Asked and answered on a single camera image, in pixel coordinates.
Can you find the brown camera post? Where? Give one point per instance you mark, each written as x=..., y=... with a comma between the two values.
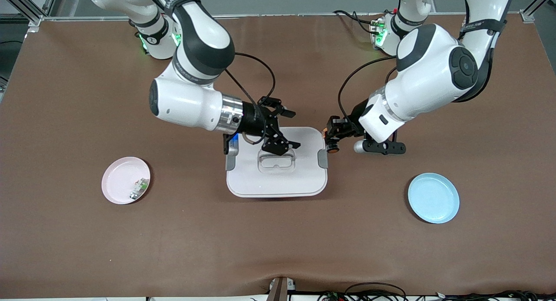
x=278, y=290

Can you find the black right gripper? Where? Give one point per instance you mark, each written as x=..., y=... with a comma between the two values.
x=252, y=117

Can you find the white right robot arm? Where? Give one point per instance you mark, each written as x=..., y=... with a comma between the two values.
x=182, y=101

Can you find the orange push-button switch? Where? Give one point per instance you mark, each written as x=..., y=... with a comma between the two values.
x=332, y=150

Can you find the light blue round plate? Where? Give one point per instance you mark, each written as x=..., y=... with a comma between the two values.
x=434, y=199

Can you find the white lidded storage box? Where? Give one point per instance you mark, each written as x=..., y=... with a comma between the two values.
x=260, y=179

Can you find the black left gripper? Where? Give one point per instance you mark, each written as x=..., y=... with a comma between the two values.
x=352, y=119

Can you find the pink round plate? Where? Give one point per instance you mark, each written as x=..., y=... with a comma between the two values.
x=117, y=183

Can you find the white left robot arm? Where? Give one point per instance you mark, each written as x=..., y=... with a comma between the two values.
x=434, y=75

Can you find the green and white switch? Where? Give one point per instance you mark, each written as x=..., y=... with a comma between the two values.
x=140, y=188

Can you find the aluminium frame profile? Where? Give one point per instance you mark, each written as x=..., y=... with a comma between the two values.
x=532, y=10
x=30, y=12

